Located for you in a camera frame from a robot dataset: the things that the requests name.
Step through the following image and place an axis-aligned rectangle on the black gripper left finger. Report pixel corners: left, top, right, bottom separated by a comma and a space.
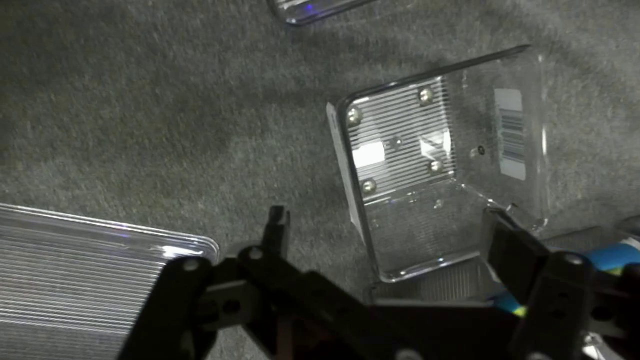
119, 204, 403, 360

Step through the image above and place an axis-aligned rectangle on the narrow clear plastic container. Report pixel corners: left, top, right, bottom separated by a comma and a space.
0, 201, 223, 360

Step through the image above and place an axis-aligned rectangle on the small clear plastic case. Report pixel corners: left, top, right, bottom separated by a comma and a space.
266, 0, 376, 28
327, 44, 553, 306

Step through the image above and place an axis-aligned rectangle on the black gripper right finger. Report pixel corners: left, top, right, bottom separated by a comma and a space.
482, 207, 640, 360

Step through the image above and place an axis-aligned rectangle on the grey tablecloth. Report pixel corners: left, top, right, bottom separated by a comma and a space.
0, 0, 640, 360

